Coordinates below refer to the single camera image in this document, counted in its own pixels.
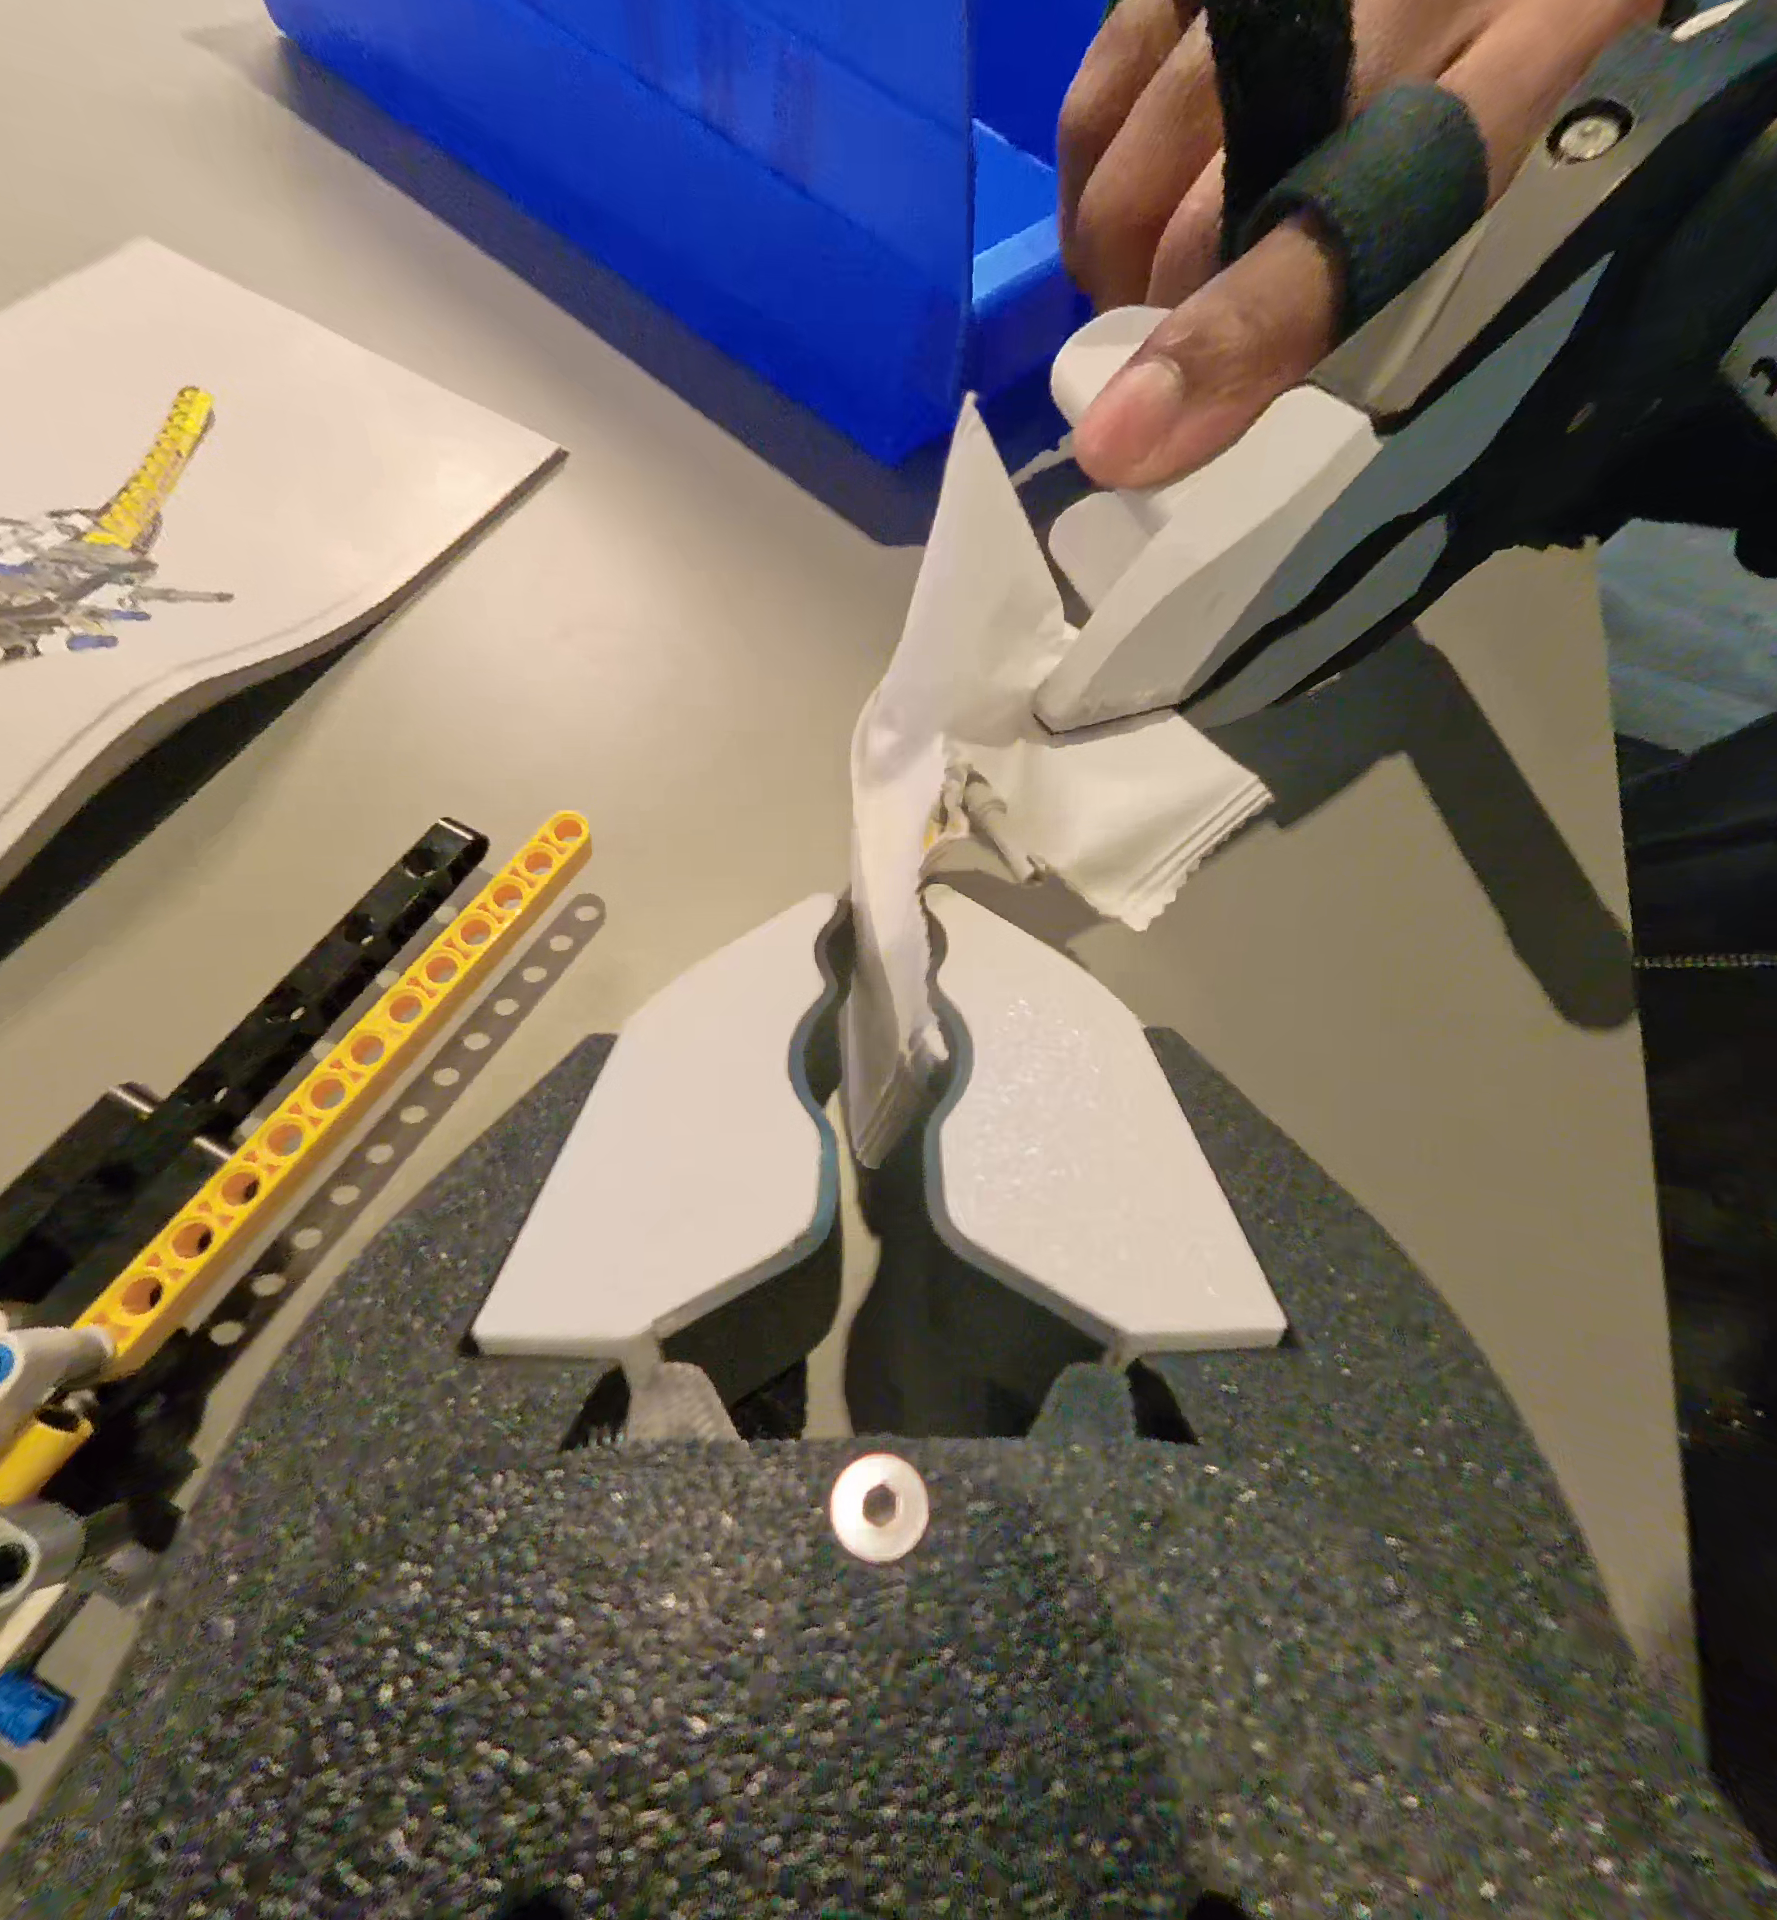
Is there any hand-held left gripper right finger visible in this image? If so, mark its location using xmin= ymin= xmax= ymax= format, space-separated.
xmin=922 ymin=881 xmax=1289 ymax=1357

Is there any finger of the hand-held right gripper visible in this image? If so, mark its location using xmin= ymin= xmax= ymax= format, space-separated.
xmin=1035 ymin=430 xmax=1448 ymax=736
xmin=1049 ymin=207 xmax=1612 ymax=488

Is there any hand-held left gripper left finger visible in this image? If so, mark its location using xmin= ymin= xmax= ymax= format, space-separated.
xmin=467 ymin=893 xmax=849 ymax=1373

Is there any small white paper bag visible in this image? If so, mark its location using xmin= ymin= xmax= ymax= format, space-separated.
xmin=844 ymin=391 xmax=1274 ymax=1173

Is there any blue plastic bin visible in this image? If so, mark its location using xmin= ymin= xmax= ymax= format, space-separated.
xmin=260 ymin=0 xmax=1113 ymax=471

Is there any partly built lego model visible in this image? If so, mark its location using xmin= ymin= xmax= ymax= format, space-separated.
xmin=0 ymin=810 xmax=597 ymax=1824

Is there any lego instruction booklet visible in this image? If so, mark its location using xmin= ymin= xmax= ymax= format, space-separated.
xmin=0 ymin=236 xmax=568 ymax=960

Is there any person's right hand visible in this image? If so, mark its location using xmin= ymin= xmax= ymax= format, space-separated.
xmin=1054 ymin=0 xmax=1671 ymax=488

